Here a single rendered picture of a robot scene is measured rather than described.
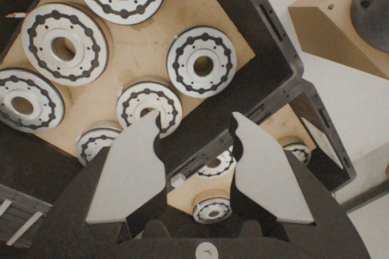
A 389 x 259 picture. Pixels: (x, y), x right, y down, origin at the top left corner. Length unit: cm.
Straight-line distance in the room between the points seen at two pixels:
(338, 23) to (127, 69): 36
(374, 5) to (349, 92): 37
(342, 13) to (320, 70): 21
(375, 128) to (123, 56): 87
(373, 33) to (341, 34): 5
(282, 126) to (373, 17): 23
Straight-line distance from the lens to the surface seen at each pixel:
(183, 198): 50
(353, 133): 85
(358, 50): 40
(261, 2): 20
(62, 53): 30
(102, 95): 32
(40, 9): 29
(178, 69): 26
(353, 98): 74
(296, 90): 25
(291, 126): 44
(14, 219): 65
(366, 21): 39
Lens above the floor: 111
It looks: 59 degrees down
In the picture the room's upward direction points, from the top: 163 degrees clockwise
